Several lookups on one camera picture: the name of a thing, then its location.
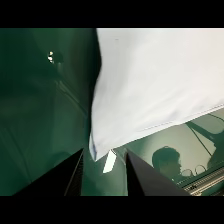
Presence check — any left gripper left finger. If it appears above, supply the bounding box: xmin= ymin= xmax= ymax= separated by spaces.
xmin=15 ymin=148 xmax=85 ymax=197

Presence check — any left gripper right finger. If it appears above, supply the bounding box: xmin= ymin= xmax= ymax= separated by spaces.
xmin=125 ymin=148 xmax=192 ymax=197

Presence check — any white shirt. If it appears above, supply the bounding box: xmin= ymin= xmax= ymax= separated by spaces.
xmin=88 ymin=27 xmax=224 ymax=162

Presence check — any silver frame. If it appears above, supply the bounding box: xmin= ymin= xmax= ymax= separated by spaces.
xmin=182 ymin=169 xmax=224 ymax=197

